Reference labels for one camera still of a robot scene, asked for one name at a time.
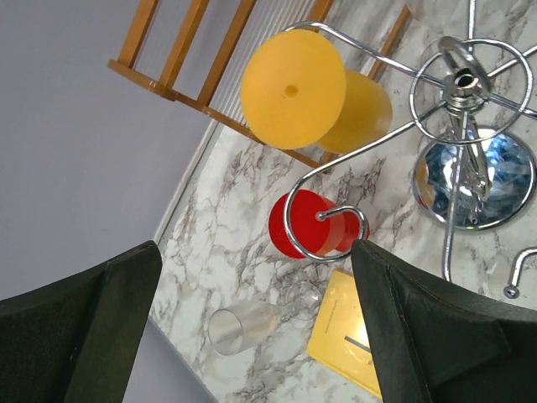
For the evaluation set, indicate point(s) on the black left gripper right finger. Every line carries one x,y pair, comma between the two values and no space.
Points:
434,341

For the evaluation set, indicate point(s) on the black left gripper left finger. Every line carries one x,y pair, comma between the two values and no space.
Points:
75,340

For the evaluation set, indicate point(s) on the yellow plastic wine glass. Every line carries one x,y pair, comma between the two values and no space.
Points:
296,91

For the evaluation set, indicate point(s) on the red plastic wine glass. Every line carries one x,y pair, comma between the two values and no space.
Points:
318,237

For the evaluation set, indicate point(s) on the chrome wine glass rack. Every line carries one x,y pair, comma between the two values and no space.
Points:
447,91

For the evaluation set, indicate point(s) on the wooden slatted rack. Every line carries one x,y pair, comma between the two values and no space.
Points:
252,22

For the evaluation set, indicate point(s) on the yellow book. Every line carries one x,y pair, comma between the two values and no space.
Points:
339,338

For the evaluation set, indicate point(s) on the clear champagne flute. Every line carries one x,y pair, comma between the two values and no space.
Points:
241,326

